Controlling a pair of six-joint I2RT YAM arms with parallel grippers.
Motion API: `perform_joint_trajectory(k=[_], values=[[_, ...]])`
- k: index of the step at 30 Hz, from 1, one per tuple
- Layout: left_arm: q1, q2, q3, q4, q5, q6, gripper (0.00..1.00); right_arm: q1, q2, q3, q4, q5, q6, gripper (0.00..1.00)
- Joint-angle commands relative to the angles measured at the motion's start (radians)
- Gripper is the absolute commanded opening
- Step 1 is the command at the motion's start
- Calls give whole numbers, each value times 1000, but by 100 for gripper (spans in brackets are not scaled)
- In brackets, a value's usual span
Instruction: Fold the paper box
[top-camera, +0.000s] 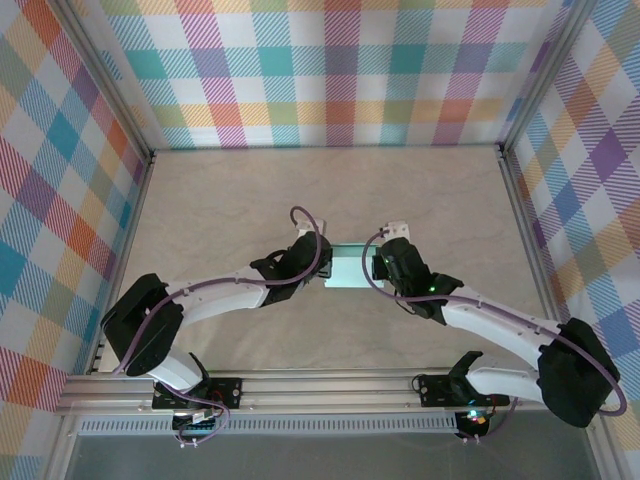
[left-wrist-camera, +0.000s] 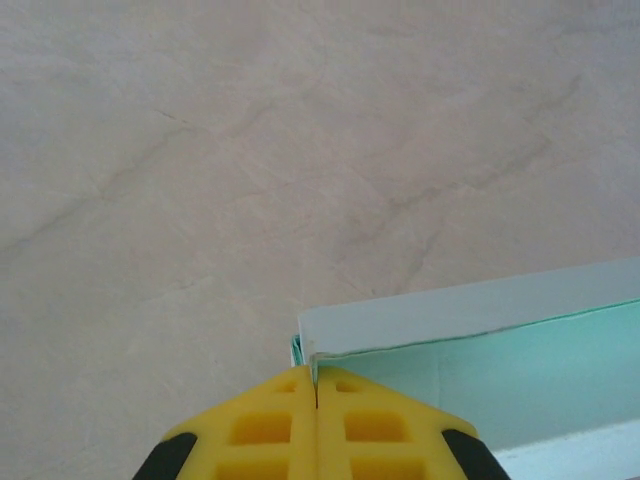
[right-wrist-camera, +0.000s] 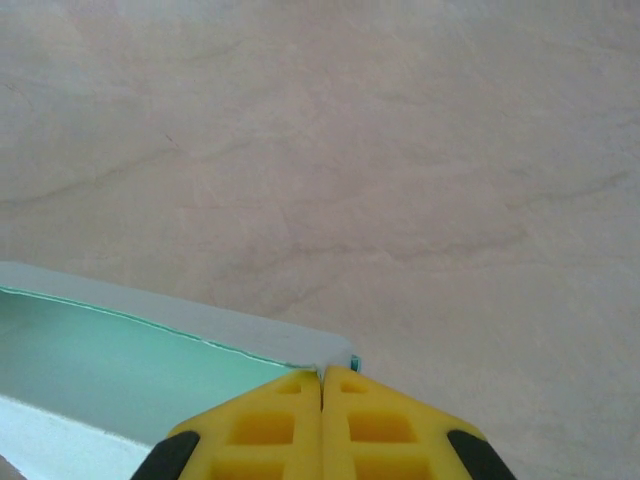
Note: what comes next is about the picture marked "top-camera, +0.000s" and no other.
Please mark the light blue paper box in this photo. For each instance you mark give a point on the light blue paper box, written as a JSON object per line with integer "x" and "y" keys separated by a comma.
{"x": 350, "y": 270}

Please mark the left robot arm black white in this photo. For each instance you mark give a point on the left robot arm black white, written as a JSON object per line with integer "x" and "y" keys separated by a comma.
{"x": 140, "y": 325}

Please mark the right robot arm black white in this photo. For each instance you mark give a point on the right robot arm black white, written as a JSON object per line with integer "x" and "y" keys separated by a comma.
{"x": 575, "y": 375}

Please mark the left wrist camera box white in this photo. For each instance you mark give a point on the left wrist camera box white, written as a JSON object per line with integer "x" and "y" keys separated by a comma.
{"x": 307, "y": 232}

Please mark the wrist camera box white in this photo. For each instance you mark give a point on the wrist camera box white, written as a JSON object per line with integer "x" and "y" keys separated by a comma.
{"x": 307, "y": 232}
{"x": 398, "y": 230}

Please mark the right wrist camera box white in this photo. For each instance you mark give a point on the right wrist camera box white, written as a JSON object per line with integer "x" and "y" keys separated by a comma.
{"x": 398, "y": 230}

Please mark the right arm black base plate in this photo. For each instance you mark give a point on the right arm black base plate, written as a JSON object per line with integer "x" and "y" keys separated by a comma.
{"x": 435, "y": 390}

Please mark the long aluminium mounting rail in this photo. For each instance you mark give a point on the long aluminium mounting rail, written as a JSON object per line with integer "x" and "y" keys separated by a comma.
{"x": 325, "y": 390}

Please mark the aluminium table side rail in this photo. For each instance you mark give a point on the aluminium table side rail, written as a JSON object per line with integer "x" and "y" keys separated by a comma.
{"x": 132, "y": 225}
{"x": 525, "y": 220}

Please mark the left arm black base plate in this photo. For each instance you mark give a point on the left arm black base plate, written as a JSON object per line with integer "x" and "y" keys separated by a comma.
{"x": 227, "y": 390}

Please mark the aluminium frame post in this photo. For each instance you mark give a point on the aluminium frame post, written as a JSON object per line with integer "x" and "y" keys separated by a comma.
{"x": 545, "y": 75}
{"x": 107, "y": 80}
{"x": 600, "y": 450}
{"x": 60, "y": 450}

